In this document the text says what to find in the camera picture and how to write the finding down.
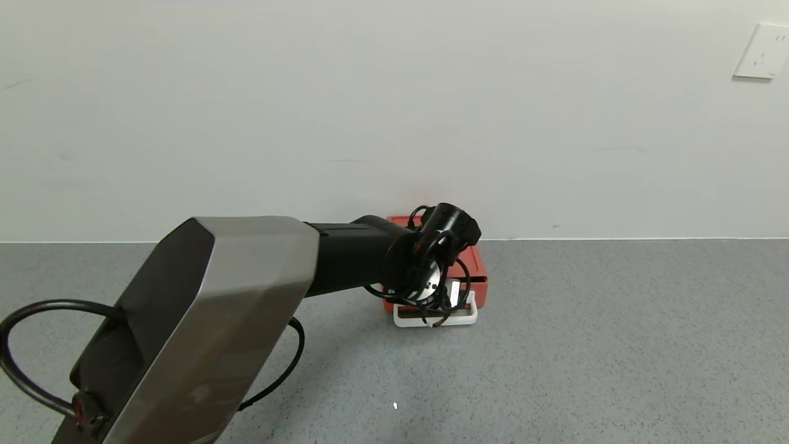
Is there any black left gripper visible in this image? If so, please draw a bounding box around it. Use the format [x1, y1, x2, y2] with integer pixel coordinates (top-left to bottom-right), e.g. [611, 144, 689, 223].
[442, 277, 465, 311]

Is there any red drawer with white handle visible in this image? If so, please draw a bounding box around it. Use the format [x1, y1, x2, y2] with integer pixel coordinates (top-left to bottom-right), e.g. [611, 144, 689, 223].
[383, 279, 488, 328]

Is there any red drawer cabinet casing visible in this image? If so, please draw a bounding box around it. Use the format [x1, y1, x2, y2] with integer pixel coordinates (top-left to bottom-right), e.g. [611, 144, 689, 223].
[383, 215, 489, 309]

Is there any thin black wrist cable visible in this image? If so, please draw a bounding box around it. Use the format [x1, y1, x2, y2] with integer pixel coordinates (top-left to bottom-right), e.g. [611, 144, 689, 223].
[362, 205, 473, 328]

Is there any thick black braided arm cable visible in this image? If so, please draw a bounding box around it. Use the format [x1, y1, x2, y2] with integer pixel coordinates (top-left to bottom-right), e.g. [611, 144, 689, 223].
[0, 300, 306, 427]

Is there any white wall socket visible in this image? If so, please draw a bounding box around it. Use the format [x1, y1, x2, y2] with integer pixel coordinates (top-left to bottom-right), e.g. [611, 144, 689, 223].
[733, 22, 789, 80]

